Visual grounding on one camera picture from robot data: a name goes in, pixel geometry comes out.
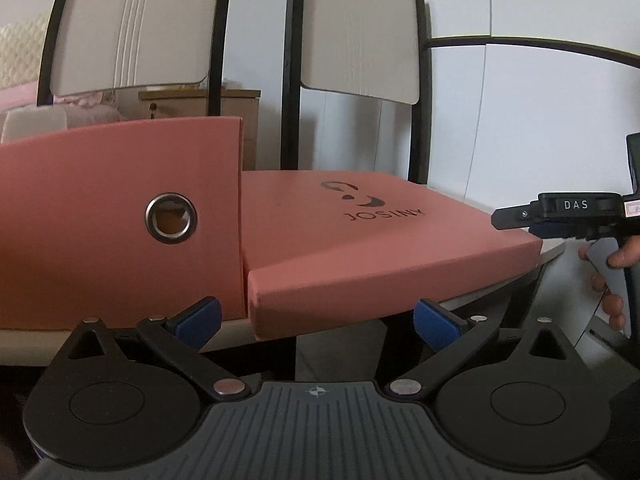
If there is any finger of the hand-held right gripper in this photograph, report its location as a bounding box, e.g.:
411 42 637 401
491 202 541 231
529 222 593 241

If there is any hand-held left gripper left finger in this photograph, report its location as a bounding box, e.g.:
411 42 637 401
65 296 252 402

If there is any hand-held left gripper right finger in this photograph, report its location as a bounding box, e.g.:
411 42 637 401
384 298 576 402

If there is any pink box lid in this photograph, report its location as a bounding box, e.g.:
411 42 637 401
241 169 544 342

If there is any pink cardboard box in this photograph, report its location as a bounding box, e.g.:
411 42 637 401
0 116 247 333

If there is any person's right hand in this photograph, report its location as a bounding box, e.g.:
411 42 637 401
577 235 640 332

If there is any wooden nightstand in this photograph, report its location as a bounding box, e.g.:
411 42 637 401
138 87 262 171

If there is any white chair with grooves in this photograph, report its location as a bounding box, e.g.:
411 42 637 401
37 0 236 122

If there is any quilted cream headboard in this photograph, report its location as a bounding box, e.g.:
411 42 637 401
0 12 51 88

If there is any black cable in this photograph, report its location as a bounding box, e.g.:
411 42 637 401
429 35 640 70

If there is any white chair black frame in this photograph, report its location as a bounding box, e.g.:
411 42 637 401
280 0 433 186

